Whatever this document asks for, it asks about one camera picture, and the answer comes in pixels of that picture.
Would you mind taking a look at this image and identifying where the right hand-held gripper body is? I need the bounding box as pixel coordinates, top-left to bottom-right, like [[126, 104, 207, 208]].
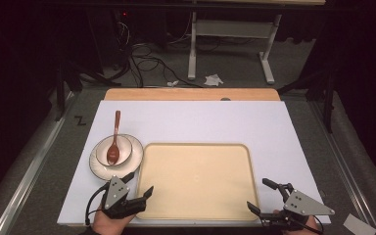
[[259, 183, 336, 231]]

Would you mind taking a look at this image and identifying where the person's right hand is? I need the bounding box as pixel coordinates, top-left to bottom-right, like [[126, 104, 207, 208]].
[[273, 209, 321, 235]]

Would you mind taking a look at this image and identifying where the flat white paper sheet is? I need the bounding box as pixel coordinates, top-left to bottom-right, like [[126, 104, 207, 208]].
[[342, 212, 376, 235]]

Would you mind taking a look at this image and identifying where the beige plastic tray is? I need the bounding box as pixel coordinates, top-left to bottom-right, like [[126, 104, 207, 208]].
[[135, 142, 260, 222]]

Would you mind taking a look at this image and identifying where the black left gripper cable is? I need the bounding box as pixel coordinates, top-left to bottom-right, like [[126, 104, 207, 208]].
[[84, 182, 111, 227]]

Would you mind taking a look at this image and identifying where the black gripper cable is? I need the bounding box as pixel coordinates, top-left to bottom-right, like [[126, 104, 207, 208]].
[[84, 182, 111, 227], [306, 214, 325, 235]]

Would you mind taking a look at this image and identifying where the black floor cable bundle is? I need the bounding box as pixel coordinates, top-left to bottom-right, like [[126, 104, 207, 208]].
[[116, 19, 204, 89]]

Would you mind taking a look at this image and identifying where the white plate with dark rim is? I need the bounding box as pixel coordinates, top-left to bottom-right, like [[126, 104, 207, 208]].
[[88, 133, 144, 181]]

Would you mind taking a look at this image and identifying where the brown wooden spoon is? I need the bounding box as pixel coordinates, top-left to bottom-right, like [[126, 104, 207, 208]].
[[106, 110, 122, 166]]

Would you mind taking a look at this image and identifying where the small white bowl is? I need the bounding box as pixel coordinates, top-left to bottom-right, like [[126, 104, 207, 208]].
[[95, 134, 134, 167]]

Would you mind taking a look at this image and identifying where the white metal table frame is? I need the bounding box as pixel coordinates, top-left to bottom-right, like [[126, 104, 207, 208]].
[[187, 0, 327, 85]]

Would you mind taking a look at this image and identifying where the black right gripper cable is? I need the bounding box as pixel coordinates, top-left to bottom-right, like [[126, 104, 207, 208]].
[[306, 214, 325, 235]]

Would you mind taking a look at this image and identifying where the white table cover board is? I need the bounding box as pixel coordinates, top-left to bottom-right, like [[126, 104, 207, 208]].
[[57, 100, 332, 227]]

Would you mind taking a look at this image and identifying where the black metal stand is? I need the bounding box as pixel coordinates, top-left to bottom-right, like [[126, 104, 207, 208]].
[[52, 60, 122, 122], [276, 63, 338, 134]]

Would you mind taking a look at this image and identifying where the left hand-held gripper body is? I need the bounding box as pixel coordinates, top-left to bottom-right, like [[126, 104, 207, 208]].
[[100, 175, 147, 219]]

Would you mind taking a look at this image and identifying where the large crumpled white paper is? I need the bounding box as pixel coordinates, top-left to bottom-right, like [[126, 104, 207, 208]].
[[204, 73, 224, 87]]

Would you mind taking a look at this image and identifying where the aluminium floor rail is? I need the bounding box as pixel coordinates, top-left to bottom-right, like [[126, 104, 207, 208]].
[[0, 92, 76, 235], [307, 100, 376, 235]]

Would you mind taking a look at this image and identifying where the person's left hand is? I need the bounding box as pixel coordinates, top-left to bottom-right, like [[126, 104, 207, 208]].
[[90, 206, 137, 235]]

